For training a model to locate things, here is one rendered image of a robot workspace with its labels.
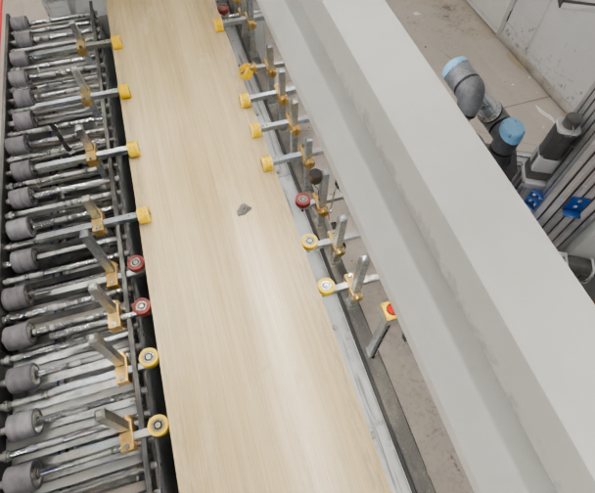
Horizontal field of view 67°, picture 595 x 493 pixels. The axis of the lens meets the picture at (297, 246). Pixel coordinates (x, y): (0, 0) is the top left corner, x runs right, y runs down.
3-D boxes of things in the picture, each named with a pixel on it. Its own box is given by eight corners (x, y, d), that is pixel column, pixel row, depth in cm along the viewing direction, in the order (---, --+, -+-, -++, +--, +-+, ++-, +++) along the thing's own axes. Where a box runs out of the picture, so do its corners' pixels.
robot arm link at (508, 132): (497, 157, 214) (510, 137, 203) (484, 138, 221) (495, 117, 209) (520, 153, 216) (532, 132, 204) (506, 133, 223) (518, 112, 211)
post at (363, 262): (353, 300, 225) (367, 252, 184) (355, 306, 223) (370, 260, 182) (346, 302, 224) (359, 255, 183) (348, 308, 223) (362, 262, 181)
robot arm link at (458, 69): (494, 141, 223) (449, 91, 183) (480, 119, 230) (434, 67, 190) (517, 124, 217) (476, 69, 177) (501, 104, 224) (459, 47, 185)
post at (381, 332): (373, 346, 211) (391, 309, 172) (377, 356, 209) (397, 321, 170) (364, 348, 211) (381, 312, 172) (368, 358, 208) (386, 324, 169)
